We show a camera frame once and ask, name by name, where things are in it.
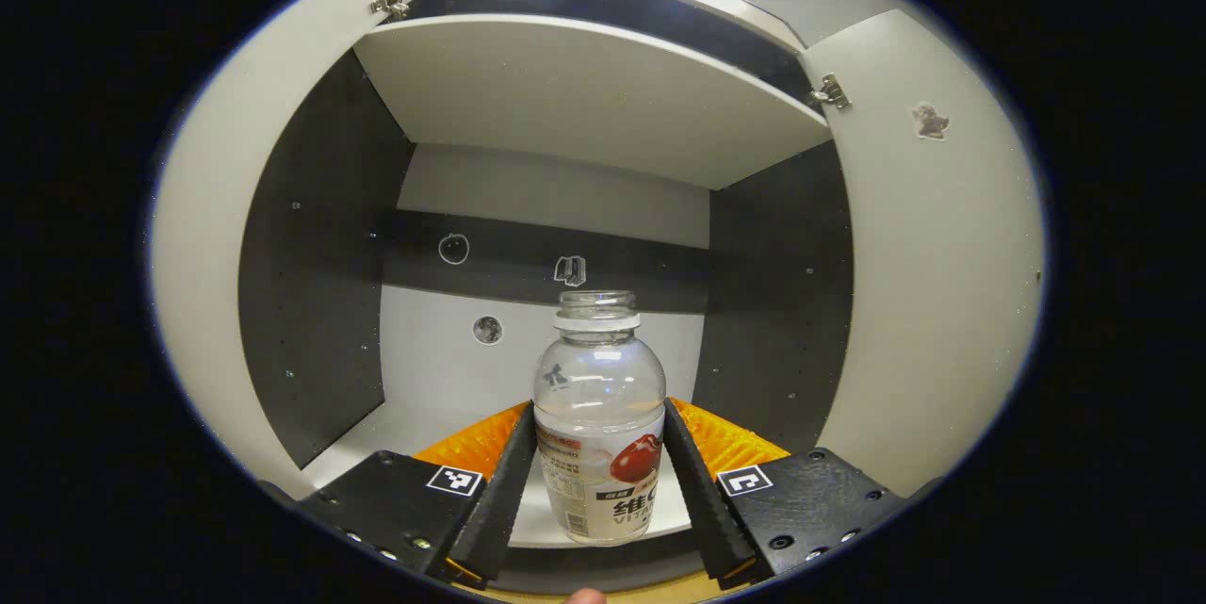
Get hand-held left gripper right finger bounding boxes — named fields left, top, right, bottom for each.
left=662, top=397, right=913, bottom=591

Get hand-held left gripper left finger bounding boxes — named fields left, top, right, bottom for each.
left=259, top=400, right=538, bottom=591

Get clear plastic bottle red label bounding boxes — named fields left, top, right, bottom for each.
left=532, top=290, right=668, bottom=547

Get white cabinet door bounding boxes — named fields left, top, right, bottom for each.
left=799, top=8, right=1047, bottom=498
left=151, top=0, right=453, bottom=501

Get white and grey cabinet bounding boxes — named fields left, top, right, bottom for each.
left=236, top=0, right=854, bottom=586

